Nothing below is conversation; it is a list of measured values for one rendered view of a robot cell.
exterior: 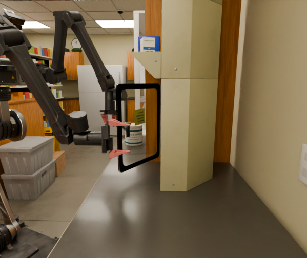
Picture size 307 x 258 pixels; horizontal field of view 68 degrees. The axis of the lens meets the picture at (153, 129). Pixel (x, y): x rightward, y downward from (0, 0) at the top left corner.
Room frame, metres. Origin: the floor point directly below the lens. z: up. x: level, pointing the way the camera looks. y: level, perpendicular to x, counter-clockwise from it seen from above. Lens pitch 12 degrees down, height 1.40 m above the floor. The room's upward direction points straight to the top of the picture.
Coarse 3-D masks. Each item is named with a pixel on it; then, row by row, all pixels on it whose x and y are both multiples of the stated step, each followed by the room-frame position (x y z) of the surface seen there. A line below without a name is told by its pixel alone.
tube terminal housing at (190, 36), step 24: (168, 0) 0.90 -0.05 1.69; (192, 0) 0.90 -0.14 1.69; (168, 24) 0.90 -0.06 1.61; (192, 24) 0.90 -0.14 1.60; (216, 24) 1.01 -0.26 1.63; (168, 48) 0.90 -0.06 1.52; (192, 48) 0.90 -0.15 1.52; (216, 48) 1.01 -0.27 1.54; (168, 72) 0.90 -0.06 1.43; (192, 72) 0.91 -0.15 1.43; (216, 72) 1.02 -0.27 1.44; (168, 96) 0.90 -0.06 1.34; (192, 96) 0.91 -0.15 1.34; (216, 96) 1.03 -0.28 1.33; (168, 120) 0.90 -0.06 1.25; (192, 120) 0.91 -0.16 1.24; (168, 144) 0.90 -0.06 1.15; (192, 144) 0.92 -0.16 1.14; (168, 168) 0.90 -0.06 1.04; (192, 168) 0.92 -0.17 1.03
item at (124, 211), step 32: (96, 192) 0.89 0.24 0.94; (128, 192) 0.89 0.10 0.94; (160, 192) 0.89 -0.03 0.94; (192, 192) 0.89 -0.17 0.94; (224, 192) 0.89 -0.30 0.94; (96, 224) 0.67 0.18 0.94; (128, 224) 0.67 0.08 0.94; (160, 224) 0.67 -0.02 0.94; (192, 224) 0.67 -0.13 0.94; (224, 224) 0.67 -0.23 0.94; (256, 224) 0.67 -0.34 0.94; (64, 256) 0.53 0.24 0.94; (96, 256) 0.53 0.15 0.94; (128, 256) 0.53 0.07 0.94; (160, 256) 0.53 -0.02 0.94; (192, 256) 0.53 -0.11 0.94; (224, 256) 0.53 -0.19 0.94; (256, 256) 0.53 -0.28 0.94; (288, 256) 0.53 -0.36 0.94
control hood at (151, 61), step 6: (132, 54) 0.91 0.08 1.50; (138, 54) 0.90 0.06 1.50; (144, 54) 0.90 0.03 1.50; (150, 54) 0.90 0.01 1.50; (156, 54) 0.90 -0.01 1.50; (138, 60) 0.91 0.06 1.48; (144, 60) 0.90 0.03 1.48; (150, 60) 0.90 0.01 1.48; (156, 60) 0.90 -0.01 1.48; (144, 66) 0.90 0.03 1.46; (150, 66) 0.90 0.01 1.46; (156, 66) 0.90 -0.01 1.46; (150, 72) 0.90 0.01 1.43; (156, 72) 0.90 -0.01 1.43; (156, 78) 0.91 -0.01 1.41
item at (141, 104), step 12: (132, 96) 1.04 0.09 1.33; (144, 96) 1.11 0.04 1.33; (156, 96) 1.19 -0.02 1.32; (132, 108) 1.04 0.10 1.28; (144, 108) 1.11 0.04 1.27; (156, 108) 1.19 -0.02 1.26; (132, 120) 1.04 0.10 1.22; (144, 120) 1.11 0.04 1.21; (156, 120) 1.19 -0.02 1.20; (132, 132) 1.04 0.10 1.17; (144, 132) 1.11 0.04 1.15; (156, 132) 1.19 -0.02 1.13; (132, 144) 1.04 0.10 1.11; (144, 144) 1.11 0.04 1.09; (156, 144) 1.19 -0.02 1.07; (132, 156) 1.04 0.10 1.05; (144, 156) 1.11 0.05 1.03
